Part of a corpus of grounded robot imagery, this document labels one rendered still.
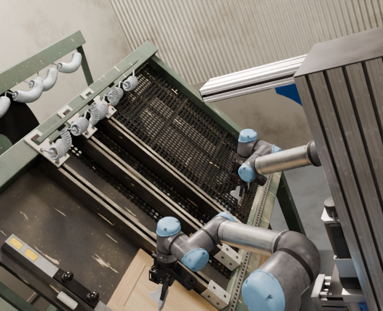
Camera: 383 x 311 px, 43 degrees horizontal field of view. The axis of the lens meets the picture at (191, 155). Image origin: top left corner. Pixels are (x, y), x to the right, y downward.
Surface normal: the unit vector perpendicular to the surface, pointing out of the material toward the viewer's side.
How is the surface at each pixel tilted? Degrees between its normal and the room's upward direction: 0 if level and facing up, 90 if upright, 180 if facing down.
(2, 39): 90
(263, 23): 90
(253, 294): 83
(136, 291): 60
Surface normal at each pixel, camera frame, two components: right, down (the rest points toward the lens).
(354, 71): -0.41, 0.51
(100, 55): 0.83, -0.14
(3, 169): 0.58, -0.61
